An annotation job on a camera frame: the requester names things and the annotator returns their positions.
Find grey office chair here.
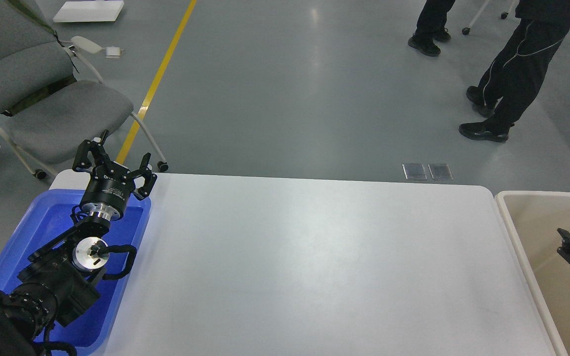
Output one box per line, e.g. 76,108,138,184
0,0,168,180

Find beige plastic bin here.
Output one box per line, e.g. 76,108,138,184
495,191,570,356

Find blue plastic bin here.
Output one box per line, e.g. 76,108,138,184
0,189,151,356

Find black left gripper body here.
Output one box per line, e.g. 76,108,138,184
81,169,135,221

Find right metal floor plate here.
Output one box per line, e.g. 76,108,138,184
428,164,454,180

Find white flat box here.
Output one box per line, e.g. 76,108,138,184
52,0,125,23

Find person in black near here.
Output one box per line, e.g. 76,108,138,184
459,0,570,142

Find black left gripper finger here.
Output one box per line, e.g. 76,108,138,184
72,140,116,175
125,153,157,201

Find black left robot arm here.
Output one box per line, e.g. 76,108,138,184
0,139,157,356

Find metal floor plate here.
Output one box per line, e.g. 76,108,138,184
402,164,428,180
428,164,454,180

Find person in black far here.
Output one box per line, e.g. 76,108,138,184
408,0,455,58

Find left metal floor plate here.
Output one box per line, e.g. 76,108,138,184
402,164,428,180

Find person in black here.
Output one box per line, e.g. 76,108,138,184
408,0,455,58
459,0,570,142

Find small white floor device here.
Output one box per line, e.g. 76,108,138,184
104,46,122,59

